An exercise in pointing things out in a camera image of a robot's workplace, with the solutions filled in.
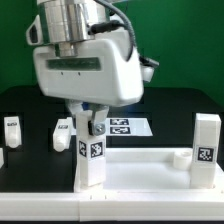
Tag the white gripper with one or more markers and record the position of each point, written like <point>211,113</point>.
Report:
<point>99,75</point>

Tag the white desk tabletop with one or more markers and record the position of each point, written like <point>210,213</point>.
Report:
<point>146,168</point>

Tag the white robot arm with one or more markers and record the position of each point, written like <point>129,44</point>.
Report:
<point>64,24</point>

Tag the white block at left edge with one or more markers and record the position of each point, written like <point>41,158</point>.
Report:
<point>1,158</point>

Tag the white L-shaped obstacle fence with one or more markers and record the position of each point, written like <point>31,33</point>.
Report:
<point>118,205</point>

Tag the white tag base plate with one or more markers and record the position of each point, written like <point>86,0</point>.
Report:
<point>127,127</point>

